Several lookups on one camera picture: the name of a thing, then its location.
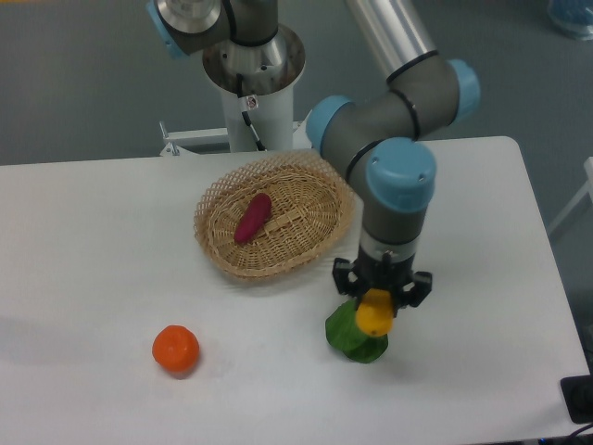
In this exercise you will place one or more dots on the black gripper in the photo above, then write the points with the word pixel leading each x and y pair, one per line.
pixel 406 287

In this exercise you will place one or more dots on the yellow mango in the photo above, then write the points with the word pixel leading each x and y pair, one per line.
pixel 375 313

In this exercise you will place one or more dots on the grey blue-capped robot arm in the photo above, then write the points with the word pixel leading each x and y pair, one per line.
pixel 375 147

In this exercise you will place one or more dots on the green bok choy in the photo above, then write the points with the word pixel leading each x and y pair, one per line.
pixel 343 334

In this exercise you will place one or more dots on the woven wicker basket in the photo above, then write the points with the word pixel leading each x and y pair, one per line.
pixel 312 208

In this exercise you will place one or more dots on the purple sweet potato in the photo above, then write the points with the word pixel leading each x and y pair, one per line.
pixel 257 213

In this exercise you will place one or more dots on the orange tangerine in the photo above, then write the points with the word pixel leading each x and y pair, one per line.
pixel 176 349

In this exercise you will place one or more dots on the black device at table edge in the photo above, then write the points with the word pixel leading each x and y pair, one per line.
pixel 577 394

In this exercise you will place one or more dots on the blue object on floor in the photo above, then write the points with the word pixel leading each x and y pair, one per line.
pixel 573 17

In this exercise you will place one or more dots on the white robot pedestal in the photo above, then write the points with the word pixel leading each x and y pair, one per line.
pixel 267 118

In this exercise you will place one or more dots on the white frame at right edge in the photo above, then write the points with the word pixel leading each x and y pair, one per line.
pixel 575 208

